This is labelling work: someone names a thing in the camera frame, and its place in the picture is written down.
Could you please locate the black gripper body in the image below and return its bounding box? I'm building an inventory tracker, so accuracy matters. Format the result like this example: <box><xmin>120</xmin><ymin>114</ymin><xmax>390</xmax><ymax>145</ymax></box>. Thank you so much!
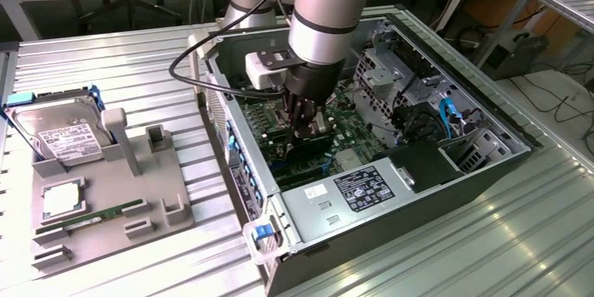
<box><xmin>282</xmin><ymin>57</ymin><xmax>347</xmax><ymax>107</ymax></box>

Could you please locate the CPU socket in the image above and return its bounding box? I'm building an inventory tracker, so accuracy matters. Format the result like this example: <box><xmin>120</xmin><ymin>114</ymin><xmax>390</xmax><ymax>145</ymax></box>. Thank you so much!
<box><xmin>271</xmin><ymin>106</ymin><xmax>291</xmax><ymax>127</ymax></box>

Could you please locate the installed RAM stick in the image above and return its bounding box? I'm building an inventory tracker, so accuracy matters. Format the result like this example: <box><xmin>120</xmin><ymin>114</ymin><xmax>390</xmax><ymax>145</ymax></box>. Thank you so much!
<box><xmin>266</xmin><ymin>129</ymin><xmax>293</xmax><ymax>147</ymax></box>

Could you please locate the green motherboard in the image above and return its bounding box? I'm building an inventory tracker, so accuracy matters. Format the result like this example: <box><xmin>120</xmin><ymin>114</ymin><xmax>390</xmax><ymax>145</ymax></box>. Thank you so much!
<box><xmin>239</xmin><ymin>79</ymin><xmax>397</xmax><ymax>191</ymax></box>

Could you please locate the silver chipset heat sink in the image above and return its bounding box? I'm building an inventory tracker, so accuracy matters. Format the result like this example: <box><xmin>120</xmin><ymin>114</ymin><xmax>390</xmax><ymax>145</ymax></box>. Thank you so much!
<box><xmin>334</xmin><ymin>150</ymin><xmax>369</xmax><ymax>170</ymax></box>

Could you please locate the silver disk bay cage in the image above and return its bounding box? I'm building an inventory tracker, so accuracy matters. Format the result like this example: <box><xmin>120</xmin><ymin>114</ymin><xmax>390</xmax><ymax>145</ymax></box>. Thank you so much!
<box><xmin>351</xmin><ymin>46</ymin><xmax>447</xmax><ymax>145</ymax></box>

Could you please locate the grey power supply unit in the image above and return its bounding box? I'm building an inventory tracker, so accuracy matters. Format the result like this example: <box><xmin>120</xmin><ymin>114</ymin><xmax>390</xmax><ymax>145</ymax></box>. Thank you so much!
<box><xmin>279</xmin><ymin>157</ymin><xmax>417</xmax><ymax>244</ymax></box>

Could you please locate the blue case latch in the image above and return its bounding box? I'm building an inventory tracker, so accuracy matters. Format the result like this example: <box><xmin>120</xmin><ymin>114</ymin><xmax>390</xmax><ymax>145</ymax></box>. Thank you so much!
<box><xmin>250</xmin><ymin>225</ymin><xmax>273</xmax><ymax>242</ymax></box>

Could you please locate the open black PC case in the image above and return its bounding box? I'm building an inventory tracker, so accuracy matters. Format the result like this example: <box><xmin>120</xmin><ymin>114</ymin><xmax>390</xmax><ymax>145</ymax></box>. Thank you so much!
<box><xmin>187</xmin><ymin>4</ymin><xmax>545</xmax><ymax>297</ymax></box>

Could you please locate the black box device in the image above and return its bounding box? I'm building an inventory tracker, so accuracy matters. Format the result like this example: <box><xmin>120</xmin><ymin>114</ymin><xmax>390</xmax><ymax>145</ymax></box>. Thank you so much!
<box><xmin>482</xmin><ymin>32</ymin><xmax>552</xmax><ymax>81</ymax></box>

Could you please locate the grey parts rack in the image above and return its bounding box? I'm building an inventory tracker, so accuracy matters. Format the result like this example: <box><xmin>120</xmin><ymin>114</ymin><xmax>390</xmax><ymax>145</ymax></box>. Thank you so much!
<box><xmin>30</xmin><ymin>107</ymin><xmax>196</xmax><ymax>272</ymax></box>

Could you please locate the black chair base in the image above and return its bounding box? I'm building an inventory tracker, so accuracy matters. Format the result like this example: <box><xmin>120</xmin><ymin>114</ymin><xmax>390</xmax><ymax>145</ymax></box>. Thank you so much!
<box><xmin>76</xmin><ymin>0</ymin><xmax>183</xmax><ymax>29</ymax></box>

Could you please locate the green RAM stick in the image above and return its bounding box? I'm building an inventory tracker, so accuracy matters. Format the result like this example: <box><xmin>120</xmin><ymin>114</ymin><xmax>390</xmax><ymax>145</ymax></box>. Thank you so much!
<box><xmin>35</xmin><ymin>200</ymin><xmax>143</xmax><ymax>236</ymax></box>

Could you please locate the silver CPU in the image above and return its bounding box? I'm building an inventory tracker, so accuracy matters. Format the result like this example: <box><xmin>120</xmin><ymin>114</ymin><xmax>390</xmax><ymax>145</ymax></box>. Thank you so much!
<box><xmin>42</xmin><ymin>183</ymin><xmax>88</xmax><ymax>222</ymax></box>

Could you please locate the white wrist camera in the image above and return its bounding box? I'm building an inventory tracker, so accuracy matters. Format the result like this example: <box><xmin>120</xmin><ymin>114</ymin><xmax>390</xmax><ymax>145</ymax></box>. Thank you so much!
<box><xmin>243</xmin><ymin>49</ymin><xmax>299</xmax><ymax>90</ymax></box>

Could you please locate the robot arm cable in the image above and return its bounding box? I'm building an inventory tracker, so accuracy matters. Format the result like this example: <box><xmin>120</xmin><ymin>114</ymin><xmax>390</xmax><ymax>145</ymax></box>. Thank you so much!
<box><xmin>168</xmin><ymin>0</ymin><xmax>299</xmax><ymax>100</ymax></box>

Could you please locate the blue SATA wire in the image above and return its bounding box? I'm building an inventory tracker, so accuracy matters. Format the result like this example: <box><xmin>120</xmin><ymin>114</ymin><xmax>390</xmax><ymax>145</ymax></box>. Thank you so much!
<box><xmin>437</xmin><ymin>97</ymin><xmax>466</xmax><ymax>138</ymax></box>

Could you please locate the hard disk with blue bracket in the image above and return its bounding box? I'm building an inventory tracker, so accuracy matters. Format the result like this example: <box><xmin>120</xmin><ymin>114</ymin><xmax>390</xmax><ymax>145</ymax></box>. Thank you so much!
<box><xmin>0</xmin><ymin>83</ymin><xmax>115</xmax><ymax>168</ymax></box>

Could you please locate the metal slat frame table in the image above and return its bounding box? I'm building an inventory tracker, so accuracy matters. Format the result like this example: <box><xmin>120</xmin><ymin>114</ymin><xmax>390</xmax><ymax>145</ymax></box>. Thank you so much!
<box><xmin>473</xmin><ymin>0</ymin><xmax>594</xmax><ymax>68</ymax></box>

